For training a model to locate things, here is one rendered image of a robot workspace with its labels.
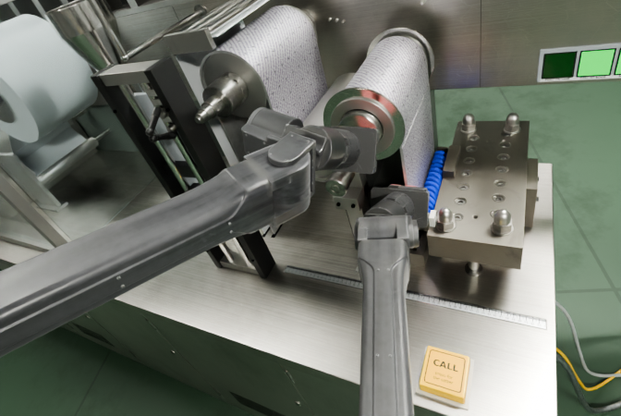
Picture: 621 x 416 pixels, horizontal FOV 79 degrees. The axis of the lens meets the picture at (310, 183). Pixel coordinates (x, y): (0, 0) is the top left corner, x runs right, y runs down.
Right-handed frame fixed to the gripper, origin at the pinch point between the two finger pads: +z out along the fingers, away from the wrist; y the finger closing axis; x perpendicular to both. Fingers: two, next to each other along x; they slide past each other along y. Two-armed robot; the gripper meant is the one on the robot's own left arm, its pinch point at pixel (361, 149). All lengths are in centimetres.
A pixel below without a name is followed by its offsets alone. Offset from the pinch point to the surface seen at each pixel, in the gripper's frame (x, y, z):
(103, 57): 18, -70, 2
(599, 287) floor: -52, 65, 130
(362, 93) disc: 9.0, 0.0, -2.0
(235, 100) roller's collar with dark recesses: 7.3, -23.2, -5.1
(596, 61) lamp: 20, 36, 30
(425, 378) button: -36.8, 14.1, 0.5
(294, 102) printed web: 8.6, -18.6, 8.7
